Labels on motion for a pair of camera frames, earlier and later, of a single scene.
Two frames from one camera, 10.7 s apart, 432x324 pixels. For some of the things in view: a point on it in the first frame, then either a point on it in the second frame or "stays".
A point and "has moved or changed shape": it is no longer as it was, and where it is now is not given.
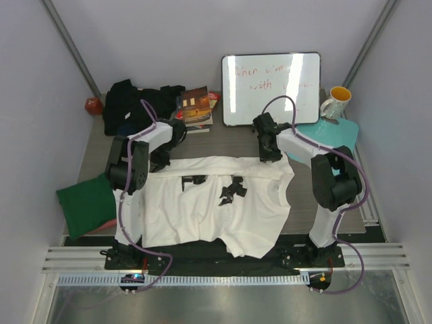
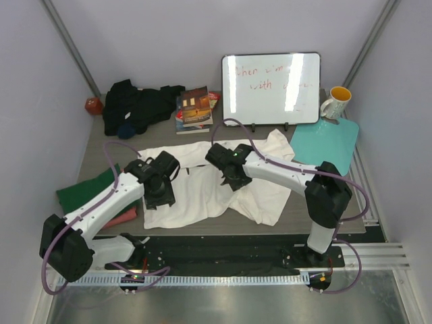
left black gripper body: (160, 157) -> (163, 196)
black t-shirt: (123, 104) stays
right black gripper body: (268, 154) -> (237, 183)
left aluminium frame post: (71, 48) stays
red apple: (94, 106) stays
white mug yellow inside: (335, 107) stays
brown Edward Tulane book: (196, 106) stays
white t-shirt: (241, 202) has moved or changed shape
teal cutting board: (345, 133) stays
